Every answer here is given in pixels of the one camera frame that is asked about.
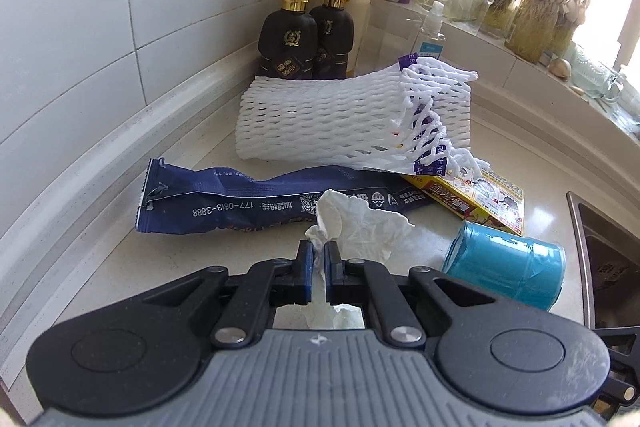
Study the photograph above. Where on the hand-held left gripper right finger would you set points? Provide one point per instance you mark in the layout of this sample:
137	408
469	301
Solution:
334	274

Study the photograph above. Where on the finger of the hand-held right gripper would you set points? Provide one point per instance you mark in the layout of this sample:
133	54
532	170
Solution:
622	374

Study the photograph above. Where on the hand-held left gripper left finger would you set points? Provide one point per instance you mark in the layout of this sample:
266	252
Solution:
305	274

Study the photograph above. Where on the white tissue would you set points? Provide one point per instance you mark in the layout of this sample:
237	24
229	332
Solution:
365	227

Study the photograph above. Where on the navy snack wrapper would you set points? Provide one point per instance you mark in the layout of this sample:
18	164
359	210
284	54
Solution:
225	202

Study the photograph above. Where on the large white foam net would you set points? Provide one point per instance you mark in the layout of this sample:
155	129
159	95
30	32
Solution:
325	117

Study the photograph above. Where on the yellow printed cardboard box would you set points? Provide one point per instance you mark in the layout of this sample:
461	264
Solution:
490	197

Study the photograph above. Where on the steel sink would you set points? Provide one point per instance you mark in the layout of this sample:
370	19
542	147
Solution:
607	257

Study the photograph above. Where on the teal plastic cup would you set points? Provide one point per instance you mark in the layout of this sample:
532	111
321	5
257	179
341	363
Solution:
505	262

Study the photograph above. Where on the black bottle gold collar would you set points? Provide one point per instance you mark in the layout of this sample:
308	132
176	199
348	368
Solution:
287	37
332	37

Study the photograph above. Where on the clear spray bottle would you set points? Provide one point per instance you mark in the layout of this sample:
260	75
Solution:
430	34

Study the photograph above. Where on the clear glass dish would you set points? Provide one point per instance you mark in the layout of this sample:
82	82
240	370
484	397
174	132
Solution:
605	79

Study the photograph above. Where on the seashell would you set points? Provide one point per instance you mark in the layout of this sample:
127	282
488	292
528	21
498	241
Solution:
560	68

